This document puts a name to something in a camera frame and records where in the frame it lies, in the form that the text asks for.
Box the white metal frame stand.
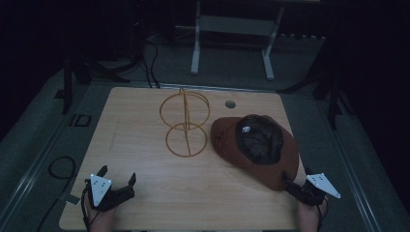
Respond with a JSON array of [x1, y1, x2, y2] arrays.
[[190, 0, 286, 81]]

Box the black floor cable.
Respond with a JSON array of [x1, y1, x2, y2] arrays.
[[35, 156, 77, 232]]

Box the person's left hand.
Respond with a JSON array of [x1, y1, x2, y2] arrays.
[[84, 194, 118, 232]]

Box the black hanging cables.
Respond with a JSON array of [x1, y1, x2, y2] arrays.
[[141, 38, 161, 89]]

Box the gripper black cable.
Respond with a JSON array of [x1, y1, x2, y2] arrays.
[[316, 196, 330, 232], [80, 179, 102, 232]]

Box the black tripod stand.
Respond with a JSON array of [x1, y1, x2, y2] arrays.
[[277, 18, 356, 131], [53, 47, 143, 116]]

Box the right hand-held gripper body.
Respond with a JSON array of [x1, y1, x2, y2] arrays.
[[297, 173, 341, 207]]

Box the brown hat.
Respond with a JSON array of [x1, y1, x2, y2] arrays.
[[210, 113, 301, 191]]

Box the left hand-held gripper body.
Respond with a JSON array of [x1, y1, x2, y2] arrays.
[[88, 173, 135, 213]]

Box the person's right hand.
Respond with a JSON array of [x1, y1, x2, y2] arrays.
[[296, 196, 329, 232]]

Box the gold wire hat stand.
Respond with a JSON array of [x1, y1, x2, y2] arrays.
[[159, 87, 212, 159]]

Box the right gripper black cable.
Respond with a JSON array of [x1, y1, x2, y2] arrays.
[[316, 196, 330, 232]]

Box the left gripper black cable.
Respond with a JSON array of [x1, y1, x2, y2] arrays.
[[80, 179, 102, 232]]

